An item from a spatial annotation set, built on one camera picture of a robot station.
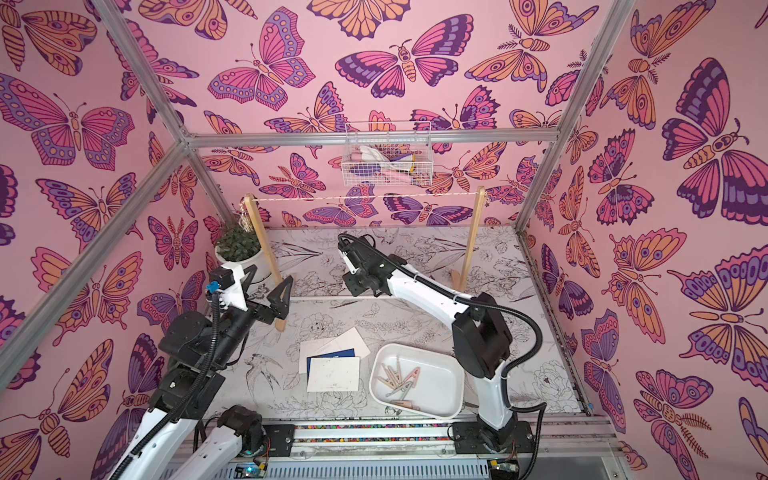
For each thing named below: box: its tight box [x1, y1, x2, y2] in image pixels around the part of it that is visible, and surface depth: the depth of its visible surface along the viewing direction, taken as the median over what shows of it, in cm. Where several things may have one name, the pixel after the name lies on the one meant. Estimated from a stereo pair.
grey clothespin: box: [385, 381, 413, 401], surface depth 83 cm
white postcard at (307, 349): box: [299, 340, 333, 374], surface depth 91 cm
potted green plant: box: [215, 221, 271, 283], surface depth 97 cm
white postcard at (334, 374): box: [307, 357, 360, 392], surface depth 86 cm
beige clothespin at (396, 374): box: [387, 355, 402, 384], surface depth 85 cm
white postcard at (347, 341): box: [317, 327, 371, 358], surface depth 92 cm
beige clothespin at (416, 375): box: [402, 366, 421, 388], surface depth 85 cm
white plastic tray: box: [369, 343, 465, 419], surface depth 84 cm
